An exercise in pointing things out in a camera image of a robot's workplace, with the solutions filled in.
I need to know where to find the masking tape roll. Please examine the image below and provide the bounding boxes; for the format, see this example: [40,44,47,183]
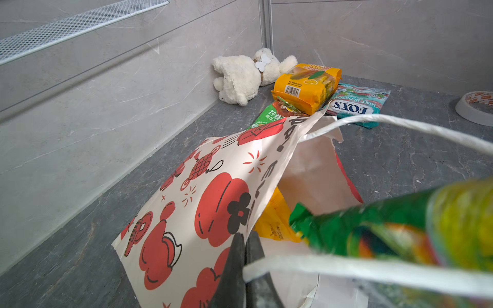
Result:
[455,91,492,127]

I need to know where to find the Fox's mint candy bag teal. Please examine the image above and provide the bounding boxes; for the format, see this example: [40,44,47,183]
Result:
[325,83,391,119]

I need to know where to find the red white paper gift bag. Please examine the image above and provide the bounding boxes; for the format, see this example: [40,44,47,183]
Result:
[111,111,493,308]

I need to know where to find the white plush teddy bear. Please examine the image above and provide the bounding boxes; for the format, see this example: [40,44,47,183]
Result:
[212,48,298,106]

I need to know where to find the green snack bag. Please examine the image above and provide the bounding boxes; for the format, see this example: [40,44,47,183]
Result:
[249,98,306,129]

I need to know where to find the yellow snack bag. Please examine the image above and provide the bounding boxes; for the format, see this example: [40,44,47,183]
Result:
[272,64,342,116]

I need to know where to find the Fox's spring tea bag green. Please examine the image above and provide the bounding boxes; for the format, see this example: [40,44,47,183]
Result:
[289,178,492,272]

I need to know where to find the white wire mesh basket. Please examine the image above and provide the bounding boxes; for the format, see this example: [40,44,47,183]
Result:
[1,0,169,65]

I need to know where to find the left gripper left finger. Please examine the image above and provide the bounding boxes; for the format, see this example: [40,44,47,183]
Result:
[209,233,246,308]

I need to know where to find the small yellow snack packet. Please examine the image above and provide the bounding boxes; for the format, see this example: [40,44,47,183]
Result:
[254,187,302,243]

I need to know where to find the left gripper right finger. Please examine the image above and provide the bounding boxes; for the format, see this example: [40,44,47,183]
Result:
[245,231,284,308]

